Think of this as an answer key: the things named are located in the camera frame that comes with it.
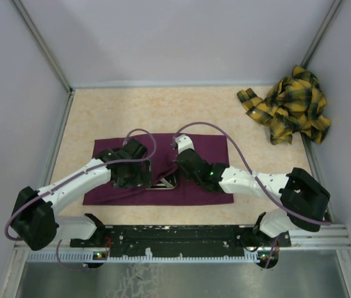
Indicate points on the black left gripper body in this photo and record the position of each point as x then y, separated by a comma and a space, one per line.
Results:
135, 177

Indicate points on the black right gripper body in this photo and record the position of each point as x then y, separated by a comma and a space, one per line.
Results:
197, 178

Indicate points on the purple cloth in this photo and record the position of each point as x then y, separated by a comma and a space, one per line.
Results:
212, 148

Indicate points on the steel instrument tray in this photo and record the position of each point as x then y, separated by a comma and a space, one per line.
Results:
165, 184

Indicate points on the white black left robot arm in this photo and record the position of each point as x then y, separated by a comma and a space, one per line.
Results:
37, 218

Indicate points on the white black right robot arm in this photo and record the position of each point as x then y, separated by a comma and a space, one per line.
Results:
301, 201

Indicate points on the yellow plaid shirt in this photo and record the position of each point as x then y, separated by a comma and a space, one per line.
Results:
294, 104

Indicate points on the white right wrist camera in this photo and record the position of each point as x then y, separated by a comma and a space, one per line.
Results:
182, 142

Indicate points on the aluminium frame rail front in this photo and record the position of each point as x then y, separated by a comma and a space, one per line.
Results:
334, 237

